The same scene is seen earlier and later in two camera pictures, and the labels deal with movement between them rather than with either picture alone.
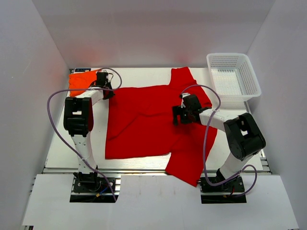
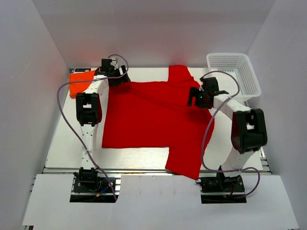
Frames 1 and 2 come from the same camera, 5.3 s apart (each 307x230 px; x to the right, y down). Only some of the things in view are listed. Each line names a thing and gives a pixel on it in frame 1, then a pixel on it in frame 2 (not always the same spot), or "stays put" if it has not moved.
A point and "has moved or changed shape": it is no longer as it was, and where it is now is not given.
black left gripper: [111, 94] -> [124, 78]
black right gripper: [177, 110] -> [193, 93]
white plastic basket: [233, 76] stays put
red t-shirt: [140, 122] has moved or changed shape
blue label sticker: [82, 70] stays put
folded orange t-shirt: [81, 81] stays put
